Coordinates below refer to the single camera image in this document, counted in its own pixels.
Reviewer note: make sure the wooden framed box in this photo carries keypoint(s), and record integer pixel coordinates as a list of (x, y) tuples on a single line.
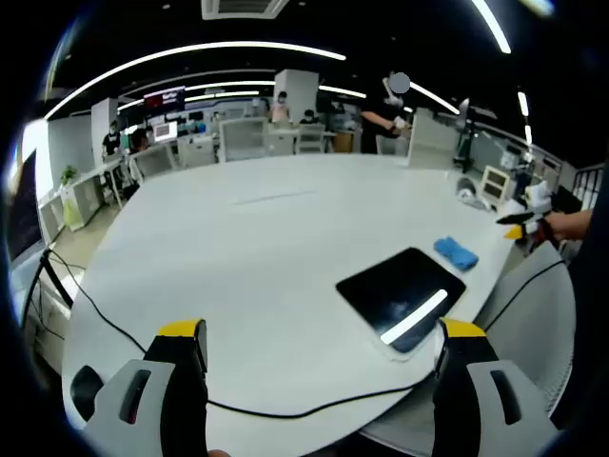
[(494, 185)]

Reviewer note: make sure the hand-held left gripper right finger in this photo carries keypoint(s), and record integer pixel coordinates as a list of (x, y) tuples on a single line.
[(464, 381)]

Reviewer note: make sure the blue cleaning cloth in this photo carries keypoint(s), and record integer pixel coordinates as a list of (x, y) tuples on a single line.
[(454, 252)]

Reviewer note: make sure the red wall display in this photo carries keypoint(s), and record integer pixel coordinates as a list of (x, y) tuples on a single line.
[(164, 99)]

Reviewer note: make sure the ceiling air vent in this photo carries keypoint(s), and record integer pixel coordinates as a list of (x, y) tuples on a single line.
[(245, 8)]

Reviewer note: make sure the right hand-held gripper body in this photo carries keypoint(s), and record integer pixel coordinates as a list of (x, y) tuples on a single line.
[(540, 197)]

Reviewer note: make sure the black rectangular mirror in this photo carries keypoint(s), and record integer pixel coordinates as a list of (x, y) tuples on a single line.
[(390, 281)]

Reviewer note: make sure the black table grommet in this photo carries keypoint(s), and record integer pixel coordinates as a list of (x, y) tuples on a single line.
[(85, 392)]

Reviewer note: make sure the white low cabinet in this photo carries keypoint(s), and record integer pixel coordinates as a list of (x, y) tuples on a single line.
[(83, 200)]

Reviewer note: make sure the black computer monitor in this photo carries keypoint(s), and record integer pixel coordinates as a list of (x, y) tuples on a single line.
[(24, 209)]

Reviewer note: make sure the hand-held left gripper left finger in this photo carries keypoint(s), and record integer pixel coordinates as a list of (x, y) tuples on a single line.
[(181, 381)]

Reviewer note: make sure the small desktop screen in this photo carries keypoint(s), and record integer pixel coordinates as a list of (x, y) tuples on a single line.
[(165, 132)]

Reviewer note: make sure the person's dark clothing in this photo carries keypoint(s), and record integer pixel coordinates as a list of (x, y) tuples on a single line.
[(592, 309)]

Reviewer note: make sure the green potted plant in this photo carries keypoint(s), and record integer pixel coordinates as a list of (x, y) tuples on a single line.
[(69, 175)]

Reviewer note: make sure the white chair back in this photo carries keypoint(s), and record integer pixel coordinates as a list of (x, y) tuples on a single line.
[(434, 140)]

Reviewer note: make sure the long curved ceiling light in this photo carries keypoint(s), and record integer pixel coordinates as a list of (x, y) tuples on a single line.
[(200, 48)]

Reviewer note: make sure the black railing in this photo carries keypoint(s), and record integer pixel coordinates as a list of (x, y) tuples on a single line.
[(587, 183)]

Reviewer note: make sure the person's right hand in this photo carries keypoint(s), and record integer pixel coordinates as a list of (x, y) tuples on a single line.
[(561, 227)]

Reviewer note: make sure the short ceiling light strip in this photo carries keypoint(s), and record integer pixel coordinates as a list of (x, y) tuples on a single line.
[(492, 24)]

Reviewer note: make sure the white mesh office chair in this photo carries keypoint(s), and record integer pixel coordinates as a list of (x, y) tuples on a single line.
[(243, 140), (310, 139), (154, 162)]

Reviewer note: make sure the white device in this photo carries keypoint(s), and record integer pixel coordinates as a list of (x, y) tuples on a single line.
[(468, 192)]

